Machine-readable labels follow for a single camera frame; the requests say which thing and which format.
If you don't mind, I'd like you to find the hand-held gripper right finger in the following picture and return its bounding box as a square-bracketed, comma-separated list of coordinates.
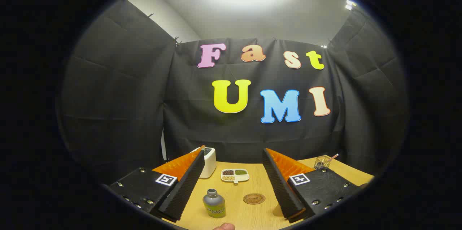
[262, 148, 361, 223]

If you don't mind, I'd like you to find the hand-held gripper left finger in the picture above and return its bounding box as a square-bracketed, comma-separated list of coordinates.
[108, 146, 205, 222]

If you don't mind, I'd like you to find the round cork coaster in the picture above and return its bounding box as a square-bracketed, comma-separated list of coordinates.
[243, 193, 266, 205]

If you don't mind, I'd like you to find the silver green juice bottle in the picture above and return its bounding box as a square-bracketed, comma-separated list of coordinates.
[202, 188, 226, 218]

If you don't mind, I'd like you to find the white toaster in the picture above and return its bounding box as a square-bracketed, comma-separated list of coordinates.
[191, 147, 217, 179]

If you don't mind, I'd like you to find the wooden table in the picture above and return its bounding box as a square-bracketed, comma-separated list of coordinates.
[162, 157, 375, 230]

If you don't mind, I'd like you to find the white divided dish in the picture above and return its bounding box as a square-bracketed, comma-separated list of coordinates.
[221, 169, 250, 184]

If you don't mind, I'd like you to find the black backdrop cloth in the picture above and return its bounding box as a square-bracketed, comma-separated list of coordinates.
[58, 0, 408, 184]

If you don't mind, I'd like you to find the metal wire holder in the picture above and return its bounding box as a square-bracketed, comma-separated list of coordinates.
[314, 156, 332, 170]

